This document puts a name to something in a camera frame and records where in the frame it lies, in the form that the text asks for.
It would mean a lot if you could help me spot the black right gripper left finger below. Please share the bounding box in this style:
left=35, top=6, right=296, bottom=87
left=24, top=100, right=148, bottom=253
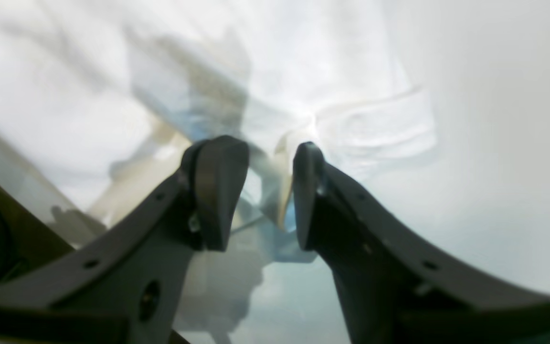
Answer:
left=0, top=135, right=250, bottom=344

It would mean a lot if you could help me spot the white t-shirt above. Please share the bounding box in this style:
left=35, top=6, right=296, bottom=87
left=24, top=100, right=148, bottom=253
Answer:
left=0, top=0, right=437, bottom=263

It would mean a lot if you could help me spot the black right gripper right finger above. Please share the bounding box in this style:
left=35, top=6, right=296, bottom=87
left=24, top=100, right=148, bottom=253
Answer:
left=293, top=142, right=550, bottom=344

